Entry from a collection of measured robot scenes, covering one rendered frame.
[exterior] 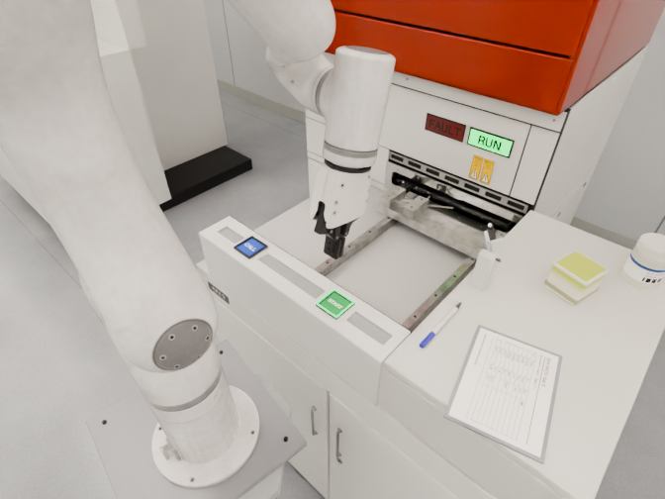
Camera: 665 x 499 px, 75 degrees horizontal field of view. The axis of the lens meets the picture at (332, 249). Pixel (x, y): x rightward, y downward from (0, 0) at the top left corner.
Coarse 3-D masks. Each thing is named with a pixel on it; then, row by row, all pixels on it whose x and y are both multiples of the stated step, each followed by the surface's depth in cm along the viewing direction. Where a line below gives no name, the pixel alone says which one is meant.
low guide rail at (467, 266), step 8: (464, 264) 111; (472, 264) 112; (456, 272) 109; (464, 272) 110; (448, 280) 107; (456, 280) 107; (440, 288) 105; (448, 288) 105; (432, 296) 103; (440, 296) 103; (424, 304) 101; (432, 304) 101; (416, 312) 99; (424, 312) 99; (408, 320) 97; (416, 320) 97; (408, 328) 95
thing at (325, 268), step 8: (376, 224) 125; (384, 224) 125; (392, 224) 128; (368, 232) 122; (376, 232) 123; (360, 240) 119; (368, 240) 121; (344, 248) 116; (352, 248) 117; (360, 248) 120; (344, 256) 115; (320, 264) 111; (328, 264) 111; (336, 264) 114; (320, 272) 109; (328, 272) 112
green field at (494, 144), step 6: (474, 132) 111; (480, 132) 109; (474, 138) 111; (480, 138) 110; (486, 138) 109; (492, 138) 108; (498, 138) 107; (474, 144) 112; (480, 144) 111; (486, 144) 110; (492, 144) 109; (498, 144) 108; (504, 144) 107; (510, 144) 106; (492, 150) 110; (498, 150) 109; (504, 150) 108
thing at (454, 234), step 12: (396, 204) 127; (396, 216) 125; (420, 216) 122; (432, 216) 122; (444, 216) 122; (420, 228) 121; (432, 228) 118; (444, 228) 118; (456, 228) 118; (468, 228) 118; (444, 240) 117; (456, 240) 114; (468, 240) 114; (480, 240) 114; (468, 252) 113
